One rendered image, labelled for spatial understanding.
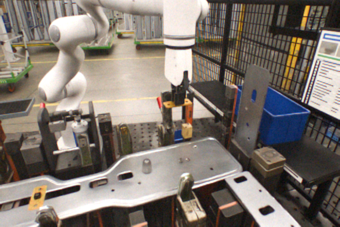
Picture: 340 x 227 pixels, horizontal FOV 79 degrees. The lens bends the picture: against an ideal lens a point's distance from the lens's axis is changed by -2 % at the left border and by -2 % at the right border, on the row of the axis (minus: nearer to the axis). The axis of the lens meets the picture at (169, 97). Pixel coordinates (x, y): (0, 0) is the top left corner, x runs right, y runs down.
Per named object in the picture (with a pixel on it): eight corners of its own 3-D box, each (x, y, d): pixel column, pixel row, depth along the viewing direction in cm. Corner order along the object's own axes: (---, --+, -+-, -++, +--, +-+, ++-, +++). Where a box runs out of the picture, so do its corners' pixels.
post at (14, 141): (34, 218, 88) (2, 142, 71) (36, 208, 92) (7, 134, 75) (47, 215, 89) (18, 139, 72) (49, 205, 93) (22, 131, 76)
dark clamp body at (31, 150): (41, 229, 84) (10, 155, 68) (46, 202, 95) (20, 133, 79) (69, 221, 87) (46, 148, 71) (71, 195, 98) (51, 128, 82)
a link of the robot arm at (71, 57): (75, 98, 113) (46, 110, 101) (62, 81, 114) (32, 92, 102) (104, 28, 79) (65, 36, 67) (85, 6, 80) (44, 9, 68)
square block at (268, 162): (249, 234, 82) (268, 164, 67) (237, 216, 89) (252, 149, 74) (265, 227, 84) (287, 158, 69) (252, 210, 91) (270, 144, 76)
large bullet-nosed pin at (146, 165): (144, 177, 72) (143, 163, 69) (142, 171, 74) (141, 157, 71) (153, 175, 73) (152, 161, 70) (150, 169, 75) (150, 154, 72)
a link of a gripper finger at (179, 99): (173, 83, 60) (173, 104, 63) (178, 87, 58) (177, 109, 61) (184, 82, 61) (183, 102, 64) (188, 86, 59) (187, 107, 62)
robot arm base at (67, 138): (61, 133, 129) (54, 107, 120) (93, 130, 133) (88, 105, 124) (53, 154, 113) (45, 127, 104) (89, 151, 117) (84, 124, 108)
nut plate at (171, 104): (167, 108, 62) (167, 104, 61) (162, 103, 65) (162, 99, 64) (192, 104, 64) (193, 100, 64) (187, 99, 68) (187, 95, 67)
